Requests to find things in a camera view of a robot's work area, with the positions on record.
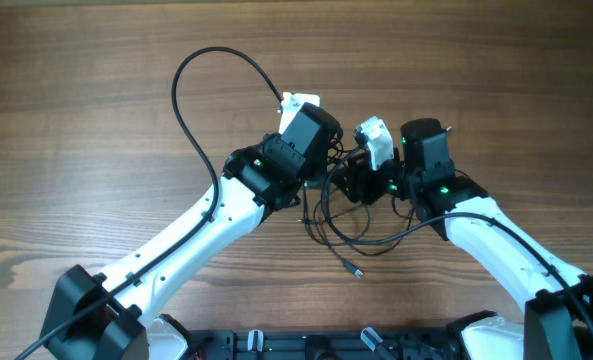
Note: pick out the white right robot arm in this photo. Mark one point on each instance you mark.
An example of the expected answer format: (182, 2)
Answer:
(556, 298)

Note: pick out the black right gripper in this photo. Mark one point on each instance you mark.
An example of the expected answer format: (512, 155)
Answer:
(362, 177)

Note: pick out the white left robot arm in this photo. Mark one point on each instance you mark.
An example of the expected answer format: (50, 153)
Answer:
(117, 312)

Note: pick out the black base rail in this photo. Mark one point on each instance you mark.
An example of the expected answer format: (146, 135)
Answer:
(405, 344)

